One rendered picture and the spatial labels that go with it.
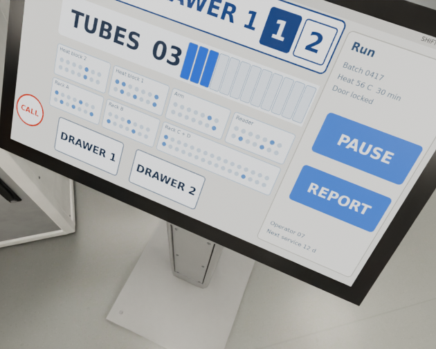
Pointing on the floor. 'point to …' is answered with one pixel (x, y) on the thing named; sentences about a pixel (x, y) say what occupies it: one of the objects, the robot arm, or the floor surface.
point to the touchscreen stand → (183, 291)
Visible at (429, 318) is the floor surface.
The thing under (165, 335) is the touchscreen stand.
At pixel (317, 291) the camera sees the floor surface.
